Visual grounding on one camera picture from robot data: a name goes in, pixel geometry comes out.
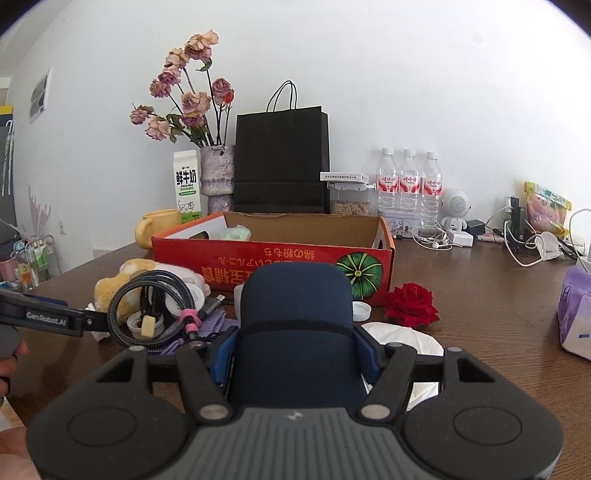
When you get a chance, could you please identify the white face mask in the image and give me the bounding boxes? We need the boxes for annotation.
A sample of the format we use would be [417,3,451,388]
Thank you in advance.
[536,231,567,260]

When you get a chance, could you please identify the white charging cable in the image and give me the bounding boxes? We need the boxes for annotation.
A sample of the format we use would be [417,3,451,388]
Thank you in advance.
[501,208,579,269]

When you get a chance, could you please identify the navy blue case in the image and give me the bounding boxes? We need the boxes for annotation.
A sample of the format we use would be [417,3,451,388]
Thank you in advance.
[228,263,366,412]

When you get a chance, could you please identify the black upright charging device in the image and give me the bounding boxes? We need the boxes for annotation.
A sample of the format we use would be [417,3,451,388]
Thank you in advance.
[503,196,527,243]

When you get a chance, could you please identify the clear container of seeds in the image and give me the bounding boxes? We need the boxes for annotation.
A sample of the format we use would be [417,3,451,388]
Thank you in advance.
[327,181,375,217]

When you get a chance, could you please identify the braided grey cable coil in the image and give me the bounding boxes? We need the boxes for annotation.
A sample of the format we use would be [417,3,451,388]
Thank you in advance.
[107,270,232,357]

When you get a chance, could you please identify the white round robot toy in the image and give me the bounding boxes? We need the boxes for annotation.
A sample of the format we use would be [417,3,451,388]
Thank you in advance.
[441,188,473,232]

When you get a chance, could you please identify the person's left hand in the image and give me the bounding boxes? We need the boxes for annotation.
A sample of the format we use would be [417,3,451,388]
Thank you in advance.
[0,342,30,407]

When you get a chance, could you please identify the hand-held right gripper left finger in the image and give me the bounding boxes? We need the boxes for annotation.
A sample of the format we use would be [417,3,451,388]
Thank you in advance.
[95,329,238,424]

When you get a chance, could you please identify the red cardboard box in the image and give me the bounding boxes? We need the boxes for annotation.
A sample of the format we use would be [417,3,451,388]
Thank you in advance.
[151,212,397,308]

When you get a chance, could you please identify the white milk carton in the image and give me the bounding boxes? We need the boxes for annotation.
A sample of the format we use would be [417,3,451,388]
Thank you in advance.
[173,150,203,223]

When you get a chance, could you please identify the flat white box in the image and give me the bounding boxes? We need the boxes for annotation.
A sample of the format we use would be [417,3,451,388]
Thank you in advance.
[320,172,370,184]

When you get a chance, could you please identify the white wired earphones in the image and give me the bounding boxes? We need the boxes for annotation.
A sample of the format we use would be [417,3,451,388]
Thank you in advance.
[412,226,456,251]

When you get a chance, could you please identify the small white plastic cup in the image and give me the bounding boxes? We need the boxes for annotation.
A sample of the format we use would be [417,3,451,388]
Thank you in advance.
[127,311,165,342]
[165,284,206,324]

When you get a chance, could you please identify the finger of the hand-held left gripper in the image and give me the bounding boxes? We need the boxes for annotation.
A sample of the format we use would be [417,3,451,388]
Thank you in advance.
[83,308,112,334]

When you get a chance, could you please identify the speckled purple vase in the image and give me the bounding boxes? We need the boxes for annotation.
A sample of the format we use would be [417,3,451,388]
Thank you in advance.
[199,144,236,214]

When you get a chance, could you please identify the yellow and pink snack packet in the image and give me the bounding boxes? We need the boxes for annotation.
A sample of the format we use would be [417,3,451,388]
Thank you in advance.
[523,181,573,239]

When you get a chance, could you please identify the yellow mug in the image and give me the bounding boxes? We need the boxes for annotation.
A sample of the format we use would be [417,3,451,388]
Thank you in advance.
[135,209,182,249]

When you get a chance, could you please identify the red artificial rose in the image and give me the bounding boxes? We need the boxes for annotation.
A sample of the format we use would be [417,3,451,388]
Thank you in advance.
[384,283,441,330]

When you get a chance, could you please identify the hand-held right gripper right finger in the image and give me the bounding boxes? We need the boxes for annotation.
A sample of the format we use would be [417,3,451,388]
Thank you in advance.
[353,325,498,424]

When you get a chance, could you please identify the yellow and white plush toy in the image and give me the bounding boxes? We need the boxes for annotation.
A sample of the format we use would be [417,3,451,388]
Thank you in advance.
[95,258,208,325]

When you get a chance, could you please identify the illustrated white tin box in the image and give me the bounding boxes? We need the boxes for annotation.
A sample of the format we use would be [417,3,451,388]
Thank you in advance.
[381,215,424,241]

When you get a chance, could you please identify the metal rack cart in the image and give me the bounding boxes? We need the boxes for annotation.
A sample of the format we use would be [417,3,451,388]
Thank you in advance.
[14,235,59,289]

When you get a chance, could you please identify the hanging white umbrella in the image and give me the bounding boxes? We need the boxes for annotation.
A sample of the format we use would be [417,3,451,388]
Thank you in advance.
[2,120,15,195]

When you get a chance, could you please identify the purple tissue pack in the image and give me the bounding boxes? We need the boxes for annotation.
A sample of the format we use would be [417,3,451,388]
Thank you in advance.
[557,267,591,360]

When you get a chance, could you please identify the black paper bag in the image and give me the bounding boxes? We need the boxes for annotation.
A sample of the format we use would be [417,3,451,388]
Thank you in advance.
[233,80,332,215]

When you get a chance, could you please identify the pink pampas grass decoration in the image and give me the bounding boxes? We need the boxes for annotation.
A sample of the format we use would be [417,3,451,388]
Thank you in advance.
[28,186,52,227]

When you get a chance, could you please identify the purple burlap drawstring pouch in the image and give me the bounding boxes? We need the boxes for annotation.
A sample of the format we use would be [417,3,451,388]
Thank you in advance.
[159,307,237,357]

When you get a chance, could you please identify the dried pink roses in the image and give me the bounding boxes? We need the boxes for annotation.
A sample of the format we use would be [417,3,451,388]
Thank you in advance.
[130,30,234,150]

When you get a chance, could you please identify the white wall panel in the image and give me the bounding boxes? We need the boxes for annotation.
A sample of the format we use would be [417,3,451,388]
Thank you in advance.
[28,69,52,123]

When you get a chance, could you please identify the black usb cable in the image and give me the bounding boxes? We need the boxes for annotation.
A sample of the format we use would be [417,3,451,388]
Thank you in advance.
[139,285,163,319]

